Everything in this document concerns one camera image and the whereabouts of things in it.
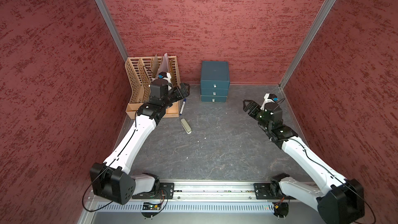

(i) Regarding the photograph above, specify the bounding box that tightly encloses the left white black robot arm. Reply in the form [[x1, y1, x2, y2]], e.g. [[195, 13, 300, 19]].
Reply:
[[90, 79, 190, 205]]

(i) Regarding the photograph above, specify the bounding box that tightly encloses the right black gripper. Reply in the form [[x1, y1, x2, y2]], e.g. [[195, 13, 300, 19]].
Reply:
[[242, 99, 271, 130]]

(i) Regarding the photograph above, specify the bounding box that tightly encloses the beige lattice file organizer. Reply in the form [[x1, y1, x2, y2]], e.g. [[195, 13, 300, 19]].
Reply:
[[125, 56, 181, 120]]

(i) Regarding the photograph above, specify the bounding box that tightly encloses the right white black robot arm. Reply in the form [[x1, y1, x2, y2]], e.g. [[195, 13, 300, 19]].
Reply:
[[243, 94, 366, 224]]

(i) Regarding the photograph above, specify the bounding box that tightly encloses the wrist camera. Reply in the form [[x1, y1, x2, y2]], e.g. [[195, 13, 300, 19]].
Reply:
[[150, 72, 172, 98], [260, 93, 278, 111]]

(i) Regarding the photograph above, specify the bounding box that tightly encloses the blue white marker pen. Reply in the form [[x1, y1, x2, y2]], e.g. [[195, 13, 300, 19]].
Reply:
[[179, 98, 187, 116]]

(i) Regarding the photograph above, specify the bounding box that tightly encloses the purple paper folder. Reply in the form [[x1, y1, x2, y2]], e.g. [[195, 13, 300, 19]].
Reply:
[[157, 53, 169, 74]]

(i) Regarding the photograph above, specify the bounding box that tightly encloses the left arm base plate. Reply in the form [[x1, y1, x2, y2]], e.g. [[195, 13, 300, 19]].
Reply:
[[132, 182, 175, 200]]

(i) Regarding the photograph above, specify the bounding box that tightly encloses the aluminium front rail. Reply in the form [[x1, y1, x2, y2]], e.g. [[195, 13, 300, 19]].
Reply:
[[88, 177, 326, 205]]

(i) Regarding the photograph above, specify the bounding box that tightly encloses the teal three-drawer cabinet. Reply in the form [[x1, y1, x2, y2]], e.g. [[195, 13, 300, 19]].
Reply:
[[200, 61, 230, 103]]

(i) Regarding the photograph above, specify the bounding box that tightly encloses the brown cardboard sheet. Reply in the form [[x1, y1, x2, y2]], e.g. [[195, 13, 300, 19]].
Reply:
[[152, 55, 160, 78]]

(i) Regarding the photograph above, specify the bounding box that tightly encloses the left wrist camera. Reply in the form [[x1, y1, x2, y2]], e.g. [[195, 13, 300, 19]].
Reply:
[[150, 72, 172, 98]]

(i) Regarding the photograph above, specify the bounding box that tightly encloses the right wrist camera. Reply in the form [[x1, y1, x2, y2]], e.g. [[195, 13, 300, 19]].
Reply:
[[260, 93, 278, 111]]

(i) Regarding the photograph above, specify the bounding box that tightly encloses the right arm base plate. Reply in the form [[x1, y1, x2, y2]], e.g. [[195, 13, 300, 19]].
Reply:
[[254, 183, 295, 201]]

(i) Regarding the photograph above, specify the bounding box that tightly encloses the beige whiteboard eraser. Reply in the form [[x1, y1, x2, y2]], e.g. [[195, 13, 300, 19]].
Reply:
[[180, 118, 192, 134]]

